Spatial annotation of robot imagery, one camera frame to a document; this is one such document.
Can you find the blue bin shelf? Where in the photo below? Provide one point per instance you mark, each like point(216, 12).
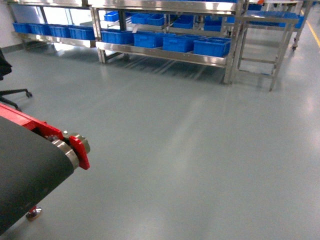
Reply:
point(213, 46)
point(115, 36)
point(180, 43)
point(146, 39)

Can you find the blue bin bottom shelf right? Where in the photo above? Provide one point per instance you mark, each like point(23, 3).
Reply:
point(213, 46)

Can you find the blue bin left rack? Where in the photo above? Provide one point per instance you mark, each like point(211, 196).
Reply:
point(81, 32)

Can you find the stainless steel side table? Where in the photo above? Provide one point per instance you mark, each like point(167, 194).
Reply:
point(263, 39)

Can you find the stainless steel flow rack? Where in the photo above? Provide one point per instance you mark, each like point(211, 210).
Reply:
point(202, 8)

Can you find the left stainless steel rack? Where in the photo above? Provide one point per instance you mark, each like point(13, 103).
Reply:
point(40, 4)

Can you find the red conveyor frame with belt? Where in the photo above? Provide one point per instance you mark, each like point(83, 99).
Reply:
point(35, 158)

